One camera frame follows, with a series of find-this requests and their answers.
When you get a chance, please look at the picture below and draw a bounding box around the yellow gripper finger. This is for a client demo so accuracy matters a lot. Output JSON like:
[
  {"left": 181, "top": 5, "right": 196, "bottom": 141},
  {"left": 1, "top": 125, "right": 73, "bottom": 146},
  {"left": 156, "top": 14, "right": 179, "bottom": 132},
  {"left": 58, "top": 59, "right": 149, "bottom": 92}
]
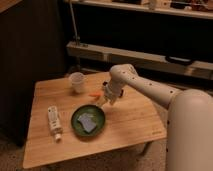
[{"left": 97, "top": 99, "right": 106, "bottom": 107}]

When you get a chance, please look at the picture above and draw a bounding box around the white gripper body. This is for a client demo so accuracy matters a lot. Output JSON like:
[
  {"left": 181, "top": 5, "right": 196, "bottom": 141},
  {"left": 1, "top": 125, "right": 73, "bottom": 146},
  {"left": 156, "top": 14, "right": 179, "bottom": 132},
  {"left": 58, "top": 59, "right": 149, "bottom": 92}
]
[{"left": 103, "top": 81, "right": 124, "bottom": 105}]

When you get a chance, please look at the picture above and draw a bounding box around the green ceramic bowl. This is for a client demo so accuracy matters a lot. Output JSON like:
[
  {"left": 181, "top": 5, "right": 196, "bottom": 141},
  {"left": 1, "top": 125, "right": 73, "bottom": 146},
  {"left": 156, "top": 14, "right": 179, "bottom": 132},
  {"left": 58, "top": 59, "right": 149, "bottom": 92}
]
[{"left": 71, "top": 105, "right": 105, "bottom": 137}]

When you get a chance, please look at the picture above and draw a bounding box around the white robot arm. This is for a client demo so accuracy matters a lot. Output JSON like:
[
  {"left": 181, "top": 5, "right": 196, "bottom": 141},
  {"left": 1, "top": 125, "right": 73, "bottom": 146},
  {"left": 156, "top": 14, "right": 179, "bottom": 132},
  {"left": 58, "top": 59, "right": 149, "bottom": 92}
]
[{"left": 103, "top": 64, "right": 213, "bottom": 171}]

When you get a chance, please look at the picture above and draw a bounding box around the orange carrot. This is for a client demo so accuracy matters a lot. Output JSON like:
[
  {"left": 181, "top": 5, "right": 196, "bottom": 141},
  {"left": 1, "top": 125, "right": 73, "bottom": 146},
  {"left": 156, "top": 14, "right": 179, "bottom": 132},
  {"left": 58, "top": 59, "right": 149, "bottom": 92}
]
[{"left": 89, "top": 93, "right": 101, "bottom": 97}]

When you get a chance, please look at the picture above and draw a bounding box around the blue grey sponge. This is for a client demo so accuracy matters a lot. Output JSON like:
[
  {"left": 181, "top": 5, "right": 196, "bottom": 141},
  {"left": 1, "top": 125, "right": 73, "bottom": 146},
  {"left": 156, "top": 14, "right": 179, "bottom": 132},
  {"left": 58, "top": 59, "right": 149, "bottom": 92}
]
[{"left": 78, "top": 113, "right": 97, "bottom": 133}]

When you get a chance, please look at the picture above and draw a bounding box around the long grey case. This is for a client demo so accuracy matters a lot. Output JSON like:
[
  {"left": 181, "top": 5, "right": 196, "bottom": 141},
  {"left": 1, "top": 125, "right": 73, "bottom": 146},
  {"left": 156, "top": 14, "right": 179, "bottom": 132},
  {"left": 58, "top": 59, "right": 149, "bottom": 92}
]
[{"left": 66, "top": 41, "right": 213, "bottom": 80}]

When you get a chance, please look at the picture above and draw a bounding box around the translucent plastic cup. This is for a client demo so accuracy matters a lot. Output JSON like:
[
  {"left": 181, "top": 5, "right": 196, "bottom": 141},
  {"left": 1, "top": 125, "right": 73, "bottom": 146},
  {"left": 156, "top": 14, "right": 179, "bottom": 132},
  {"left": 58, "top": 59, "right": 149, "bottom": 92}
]
[{"left": 69, "top": 72, "right": 85, "bottom": 93}]

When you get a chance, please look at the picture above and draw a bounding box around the wooden folding table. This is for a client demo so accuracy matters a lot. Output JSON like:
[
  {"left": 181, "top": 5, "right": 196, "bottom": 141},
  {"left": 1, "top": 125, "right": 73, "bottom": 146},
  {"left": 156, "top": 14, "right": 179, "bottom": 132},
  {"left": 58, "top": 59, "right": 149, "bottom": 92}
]
[{"left": 23, "top": 73, "right": 166, "bottom": 169}]

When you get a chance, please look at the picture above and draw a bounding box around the white tube bottle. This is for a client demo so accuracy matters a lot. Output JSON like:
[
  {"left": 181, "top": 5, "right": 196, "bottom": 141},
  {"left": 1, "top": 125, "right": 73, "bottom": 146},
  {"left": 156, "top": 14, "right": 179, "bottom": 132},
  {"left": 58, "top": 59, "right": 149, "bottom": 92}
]
[{"left": 48, "top": 106, "right": 63, "bottom": 142}]

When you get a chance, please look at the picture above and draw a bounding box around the metal stand pole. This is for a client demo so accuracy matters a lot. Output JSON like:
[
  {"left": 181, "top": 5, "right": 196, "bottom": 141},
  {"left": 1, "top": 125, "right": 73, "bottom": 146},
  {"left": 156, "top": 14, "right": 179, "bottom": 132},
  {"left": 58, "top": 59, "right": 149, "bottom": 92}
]
[{"left": 68, "top": 0, "right": 87, "bottom": 47}]

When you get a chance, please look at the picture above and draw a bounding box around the upper wooden shelf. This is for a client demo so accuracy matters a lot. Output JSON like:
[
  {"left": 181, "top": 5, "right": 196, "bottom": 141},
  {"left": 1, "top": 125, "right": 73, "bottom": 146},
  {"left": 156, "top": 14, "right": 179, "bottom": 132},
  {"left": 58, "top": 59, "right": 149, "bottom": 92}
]
[{"left": 63, "top": 0, "right": 213, "bottom": 20}]

